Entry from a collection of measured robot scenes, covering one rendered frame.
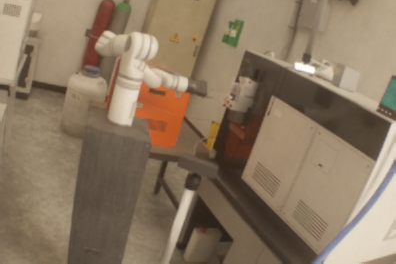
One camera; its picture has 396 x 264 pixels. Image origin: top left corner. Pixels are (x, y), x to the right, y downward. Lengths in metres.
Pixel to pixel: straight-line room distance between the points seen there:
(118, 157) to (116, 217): 0.26
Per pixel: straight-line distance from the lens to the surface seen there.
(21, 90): 4.71
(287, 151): 1.76
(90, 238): 1.50
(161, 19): 5.00
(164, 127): 2.35
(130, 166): 1.31
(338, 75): 1.95
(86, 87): 3.80
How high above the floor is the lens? 1.54
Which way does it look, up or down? 13 degrees down
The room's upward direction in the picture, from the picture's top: 18 degrees clockwise
